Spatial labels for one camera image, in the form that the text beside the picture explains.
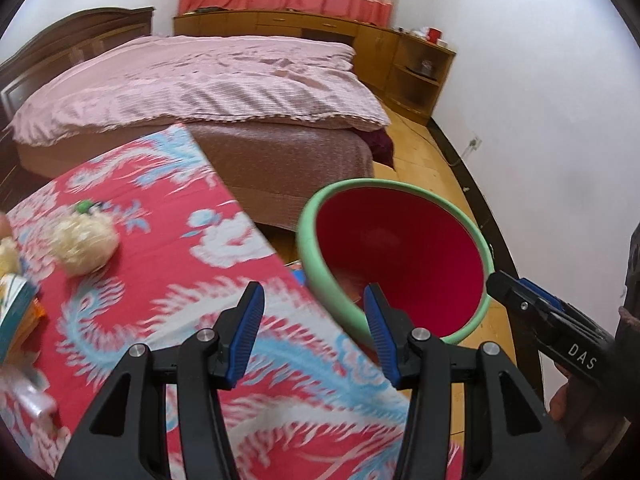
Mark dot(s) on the white wall socket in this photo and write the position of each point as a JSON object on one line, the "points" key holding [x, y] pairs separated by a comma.
{"points": [[474, 143]]}

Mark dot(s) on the small green toy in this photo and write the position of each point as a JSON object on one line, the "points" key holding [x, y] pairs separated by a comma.
{"points": [[86, 207]]}

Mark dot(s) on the clear plastic wrap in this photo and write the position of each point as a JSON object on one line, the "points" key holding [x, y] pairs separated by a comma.
{"points": [[35, 395]]}

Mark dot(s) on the glass jar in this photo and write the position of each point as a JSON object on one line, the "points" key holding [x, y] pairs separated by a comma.
{"points": [[426, 66]]}

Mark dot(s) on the long wooden cabinet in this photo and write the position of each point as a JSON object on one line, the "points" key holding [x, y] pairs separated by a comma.
{"points": [[380, 55]]}

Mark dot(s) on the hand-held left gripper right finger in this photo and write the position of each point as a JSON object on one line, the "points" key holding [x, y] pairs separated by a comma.
{"points": [[380, 325]]}

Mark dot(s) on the cream fluffy ball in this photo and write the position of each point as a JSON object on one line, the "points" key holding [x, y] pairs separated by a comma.
{"points": [[85, 242]]}

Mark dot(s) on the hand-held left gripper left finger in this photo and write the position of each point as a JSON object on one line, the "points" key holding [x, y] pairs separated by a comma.
{"points": [[247, 325]]}

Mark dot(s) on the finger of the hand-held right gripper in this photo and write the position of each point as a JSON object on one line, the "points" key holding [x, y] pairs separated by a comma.
{"points": [[515, 297]]}

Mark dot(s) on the maroon cloth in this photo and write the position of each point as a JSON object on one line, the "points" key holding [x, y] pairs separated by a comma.
{"points": [[380, 145]]}

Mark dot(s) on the red floral tablecloth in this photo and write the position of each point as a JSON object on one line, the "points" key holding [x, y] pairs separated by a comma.
{"points": [[165, 260]]}

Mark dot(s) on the brown bed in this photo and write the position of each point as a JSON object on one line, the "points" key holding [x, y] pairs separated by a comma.
{"points": [[300, 160]]}

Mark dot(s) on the red cup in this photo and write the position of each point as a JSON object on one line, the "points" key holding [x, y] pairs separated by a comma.
{"points": [[435, 34]]}

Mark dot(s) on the green rimmed red basin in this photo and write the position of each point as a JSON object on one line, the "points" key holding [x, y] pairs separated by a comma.
{"points": [[400, 240]]}

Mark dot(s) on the person's right hand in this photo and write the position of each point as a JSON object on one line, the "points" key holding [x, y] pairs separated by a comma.
{"points": [[600, 415]]}

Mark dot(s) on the dark wooden headboard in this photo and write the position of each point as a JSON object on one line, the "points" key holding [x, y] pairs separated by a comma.
{"points": [[60, 40]]}

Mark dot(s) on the bed with pink blanket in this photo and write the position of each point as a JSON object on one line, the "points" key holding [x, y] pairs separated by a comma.
{"points": [[200, 80]]}

